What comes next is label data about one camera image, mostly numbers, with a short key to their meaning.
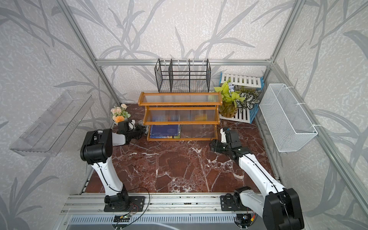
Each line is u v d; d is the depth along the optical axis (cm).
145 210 72
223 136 77
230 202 73
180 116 108
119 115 99
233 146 64
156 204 75
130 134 89
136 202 74
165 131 99
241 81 97
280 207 39
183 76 106
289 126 62
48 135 65
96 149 54
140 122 104
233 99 91
